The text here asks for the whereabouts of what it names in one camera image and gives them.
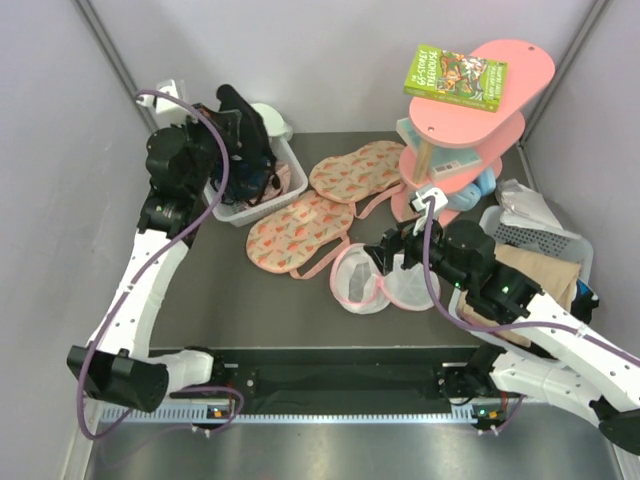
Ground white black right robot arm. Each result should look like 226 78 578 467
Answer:
364 220 639 455

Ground white plastic basket right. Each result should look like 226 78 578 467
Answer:
448 204 595 346

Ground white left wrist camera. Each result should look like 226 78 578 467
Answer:
136 79 188 124

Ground black bra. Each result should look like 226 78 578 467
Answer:
216 84 281 207

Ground light blue headphones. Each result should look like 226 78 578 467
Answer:
447 167 496 212

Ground grey slotted cable duct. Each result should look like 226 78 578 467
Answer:
124 403 506 425

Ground navy lace garment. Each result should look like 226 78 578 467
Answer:
221 157 273 204

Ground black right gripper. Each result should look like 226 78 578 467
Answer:
364 210 471 292

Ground pink three-tier wooden shelf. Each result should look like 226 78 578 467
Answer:
391 39 555 221

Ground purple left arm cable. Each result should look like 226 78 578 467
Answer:
75 89 246 441

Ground peach patterned eye mask upper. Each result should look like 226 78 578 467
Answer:
309 141 404 204

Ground light blue book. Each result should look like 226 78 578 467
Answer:
396 117 482 180

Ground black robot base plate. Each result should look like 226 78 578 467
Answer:
187 346 502 414

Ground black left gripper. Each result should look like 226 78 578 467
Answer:
172 103 241 196

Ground green treehouse book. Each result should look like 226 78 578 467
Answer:
403 44 508 112

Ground black blue garment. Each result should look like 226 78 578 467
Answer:
570 278 600 324

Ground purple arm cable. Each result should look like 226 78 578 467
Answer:
419 197 640 436
75 89 246 441

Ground white plastic basket left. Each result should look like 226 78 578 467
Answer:
212 129 308 227

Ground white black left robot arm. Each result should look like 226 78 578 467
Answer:
67 102 229 417

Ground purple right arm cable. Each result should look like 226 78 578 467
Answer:
419 197 640 436

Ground pink lace garment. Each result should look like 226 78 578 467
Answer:
261 162 291 203

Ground peach patterned eye mask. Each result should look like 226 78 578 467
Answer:
309 141 404 204
246 191 354 280

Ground beige folded garment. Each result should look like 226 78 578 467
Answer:
456 244 580 349

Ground peach patterned eye mask lower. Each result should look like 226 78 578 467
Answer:
246 191 354 280

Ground white mesh pink-trim laundry bag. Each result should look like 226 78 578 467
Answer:
330 244 434 315

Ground white plastic basket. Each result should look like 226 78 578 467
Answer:
448 204 595 346
212 129 308 227

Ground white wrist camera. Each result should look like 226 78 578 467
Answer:
136 79 188 124
408 185 448 219

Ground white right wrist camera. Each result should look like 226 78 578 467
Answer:
408 185 448 219

